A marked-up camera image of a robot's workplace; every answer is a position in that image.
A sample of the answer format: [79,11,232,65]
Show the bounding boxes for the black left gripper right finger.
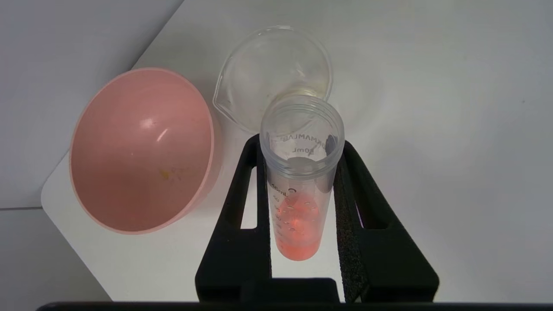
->
[332,140,440,303]

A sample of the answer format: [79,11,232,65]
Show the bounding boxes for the test tube with red pigment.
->
[260,95,346,262]

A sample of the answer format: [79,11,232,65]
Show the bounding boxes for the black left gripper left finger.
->
[195,133,273,303]

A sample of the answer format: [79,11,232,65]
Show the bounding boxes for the clear glass beaker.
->
[212,25,334,135]

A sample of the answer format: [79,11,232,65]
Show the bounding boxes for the pink plastic bowl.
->
[69,67,221,235]

